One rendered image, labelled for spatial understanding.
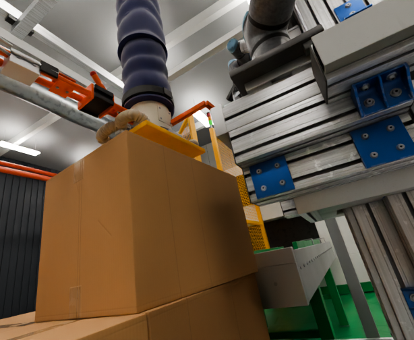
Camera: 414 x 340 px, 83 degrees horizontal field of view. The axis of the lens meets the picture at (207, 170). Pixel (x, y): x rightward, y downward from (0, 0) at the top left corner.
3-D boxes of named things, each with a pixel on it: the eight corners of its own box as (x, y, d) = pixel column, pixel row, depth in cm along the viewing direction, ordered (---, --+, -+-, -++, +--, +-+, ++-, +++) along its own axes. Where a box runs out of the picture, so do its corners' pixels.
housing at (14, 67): (30, 87, 66) (31, 75, 68) (41, 74, 63) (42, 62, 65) (-2, 73, 61) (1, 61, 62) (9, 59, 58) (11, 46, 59)
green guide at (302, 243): (319, 246, 293) (317, 239, 296) (328, 245, 288) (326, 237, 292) (295, 255, 160) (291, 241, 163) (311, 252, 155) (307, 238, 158)
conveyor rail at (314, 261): (331, 258, 284) (325, 241, 291) (336, 257, 282) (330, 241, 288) (295, 303, 91) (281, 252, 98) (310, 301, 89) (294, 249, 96)
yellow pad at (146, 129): (188, 160, 107) (186, 151, 109) (205, 152, 102) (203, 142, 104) (126, 136, 80) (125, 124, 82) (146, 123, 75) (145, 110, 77)
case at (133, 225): (180, 283, 110) (170, 201, 125) (258, 271, 91) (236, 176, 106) (34, 322, 62) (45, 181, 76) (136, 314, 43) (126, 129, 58)
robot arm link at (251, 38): (284, 63, 74) (273, 33, 79) (299, 23, 61) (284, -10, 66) (247, 69, 73) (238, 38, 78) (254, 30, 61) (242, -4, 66)
